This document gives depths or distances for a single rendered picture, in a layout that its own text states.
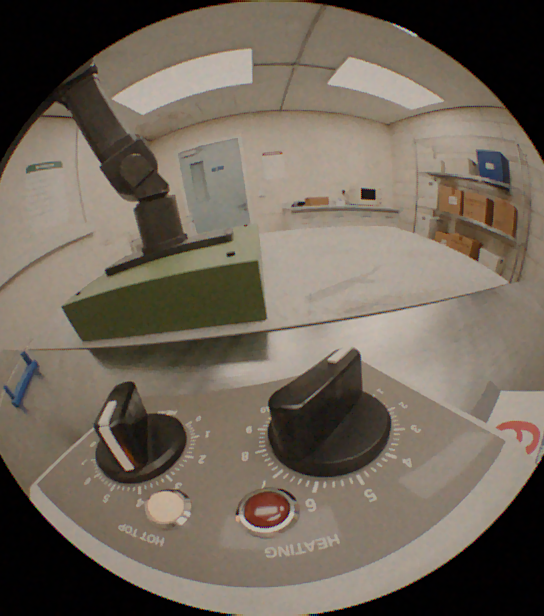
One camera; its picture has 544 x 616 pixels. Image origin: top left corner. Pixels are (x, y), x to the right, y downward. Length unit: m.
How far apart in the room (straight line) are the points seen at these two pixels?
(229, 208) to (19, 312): 2.68
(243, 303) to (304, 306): 0.06
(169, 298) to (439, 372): 0.22
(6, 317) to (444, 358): 1.63
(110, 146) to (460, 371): 0.40
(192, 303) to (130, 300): 0.07
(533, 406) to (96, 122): 0.47
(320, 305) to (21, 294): 1.58
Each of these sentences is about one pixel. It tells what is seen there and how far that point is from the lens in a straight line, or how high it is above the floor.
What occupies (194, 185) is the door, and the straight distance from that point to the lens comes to 3.00.
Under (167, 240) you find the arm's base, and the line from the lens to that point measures 0.25.
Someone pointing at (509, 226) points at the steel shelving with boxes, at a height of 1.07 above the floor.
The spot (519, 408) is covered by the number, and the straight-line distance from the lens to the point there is 0.16.
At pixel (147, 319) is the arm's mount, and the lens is 0.20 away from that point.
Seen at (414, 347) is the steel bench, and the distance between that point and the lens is 0.16.
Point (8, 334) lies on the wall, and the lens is 1.51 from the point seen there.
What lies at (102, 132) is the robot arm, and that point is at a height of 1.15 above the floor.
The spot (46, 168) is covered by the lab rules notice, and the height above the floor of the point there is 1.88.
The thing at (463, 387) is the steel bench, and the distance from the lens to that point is 0.16.
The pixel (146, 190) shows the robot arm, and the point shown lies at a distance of 0.25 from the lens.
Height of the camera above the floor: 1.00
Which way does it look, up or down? 33 degrees down
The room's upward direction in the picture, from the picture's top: 8 degrees counter-clockwise
